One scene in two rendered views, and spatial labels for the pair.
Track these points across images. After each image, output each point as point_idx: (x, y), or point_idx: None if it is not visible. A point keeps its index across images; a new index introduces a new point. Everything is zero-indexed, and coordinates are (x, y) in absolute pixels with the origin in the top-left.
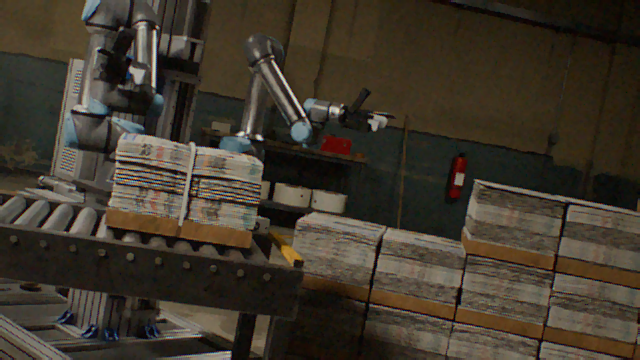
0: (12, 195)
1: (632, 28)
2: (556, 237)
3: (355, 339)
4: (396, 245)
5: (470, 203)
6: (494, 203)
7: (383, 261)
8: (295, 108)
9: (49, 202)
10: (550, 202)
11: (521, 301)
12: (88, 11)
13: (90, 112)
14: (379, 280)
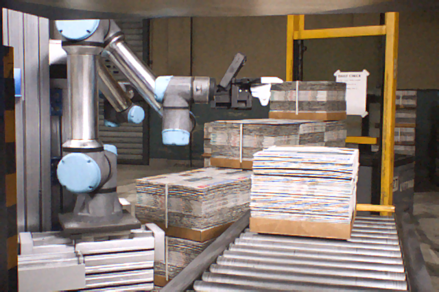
0: (214, 259)
1: None
2: (298, 145)
3: None
4: (247, 181)
5: (223, 138)
6: (279, 134)
7: (241, 196)
8: (125, 94)
9: (225, 249)
10: (295, 125)
11: None
12: (92, 29)
13: (177, 144)
14: (243, 210)
